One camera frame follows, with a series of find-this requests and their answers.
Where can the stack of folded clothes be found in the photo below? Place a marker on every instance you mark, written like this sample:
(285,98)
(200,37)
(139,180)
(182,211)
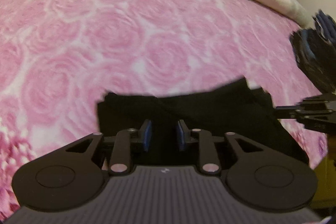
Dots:
(314,52)

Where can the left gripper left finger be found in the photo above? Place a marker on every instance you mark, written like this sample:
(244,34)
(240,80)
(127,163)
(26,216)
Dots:
(125,143)

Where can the pink floral blanket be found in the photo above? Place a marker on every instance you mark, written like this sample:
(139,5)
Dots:
(59,57)

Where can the black zip jacket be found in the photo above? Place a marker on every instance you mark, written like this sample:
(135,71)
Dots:
(230,108)

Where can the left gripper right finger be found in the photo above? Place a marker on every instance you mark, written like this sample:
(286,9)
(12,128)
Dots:
(198,147)

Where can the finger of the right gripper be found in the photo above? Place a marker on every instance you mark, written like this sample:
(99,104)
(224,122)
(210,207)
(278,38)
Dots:
(286,111)

